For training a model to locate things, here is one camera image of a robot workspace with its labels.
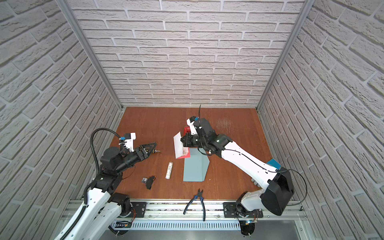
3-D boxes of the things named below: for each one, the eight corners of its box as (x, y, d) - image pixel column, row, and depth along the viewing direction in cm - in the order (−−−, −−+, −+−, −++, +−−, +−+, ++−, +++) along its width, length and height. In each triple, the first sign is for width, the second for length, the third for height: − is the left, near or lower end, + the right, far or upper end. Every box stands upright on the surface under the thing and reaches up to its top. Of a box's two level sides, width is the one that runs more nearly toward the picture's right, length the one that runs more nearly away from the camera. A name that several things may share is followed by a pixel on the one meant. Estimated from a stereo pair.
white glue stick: (165, 178, 86) (164, 177, 84) (169, 162, 92) (168, 161, 90) (169, 179, 86) (169, 178, 84) (173, 163, 92) (173, 161, 90)
